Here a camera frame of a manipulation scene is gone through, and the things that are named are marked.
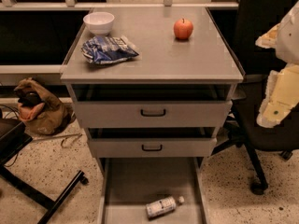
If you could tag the grey drawer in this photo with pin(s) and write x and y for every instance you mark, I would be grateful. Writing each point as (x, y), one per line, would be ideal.
(100, 106)
(130, 184)
(150, 142)

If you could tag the grey drawer cabinet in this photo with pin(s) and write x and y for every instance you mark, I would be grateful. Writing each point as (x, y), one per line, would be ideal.
(200, 67)

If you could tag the red apple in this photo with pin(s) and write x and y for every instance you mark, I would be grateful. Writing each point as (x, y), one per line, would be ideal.
(183, 29)

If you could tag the brown paper bag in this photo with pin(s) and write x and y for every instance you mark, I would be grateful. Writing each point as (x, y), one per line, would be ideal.
(48, 118)

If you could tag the white ceramic bowl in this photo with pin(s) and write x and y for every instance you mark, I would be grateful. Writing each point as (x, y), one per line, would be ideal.
(99, 23)

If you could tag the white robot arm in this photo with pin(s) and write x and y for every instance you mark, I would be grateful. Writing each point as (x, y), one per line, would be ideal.
(284, 37)

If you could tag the blue chip bag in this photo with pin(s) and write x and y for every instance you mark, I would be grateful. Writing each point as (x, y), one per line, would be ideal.
(106, 50)

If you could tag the black office chair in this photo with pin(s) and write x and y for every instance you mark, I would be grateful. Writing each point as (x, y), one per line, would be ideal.
(241, 27)

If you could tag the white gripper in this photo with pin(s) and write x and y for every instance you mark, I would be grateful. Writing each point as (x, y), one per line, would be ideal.
(289, 37)

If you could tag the bottom grey drawer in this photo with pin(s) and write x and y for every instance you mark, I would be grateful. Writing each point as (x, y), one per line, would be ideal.
(130, 184)

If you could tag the top grey drawer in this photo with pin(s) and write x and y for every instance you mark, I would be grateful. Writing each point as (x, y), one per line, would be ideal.
(100, 106)

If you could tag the middle grey drawer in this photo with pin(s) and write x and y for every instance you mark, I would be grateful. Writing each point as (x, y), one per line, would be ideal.
(150, 142)

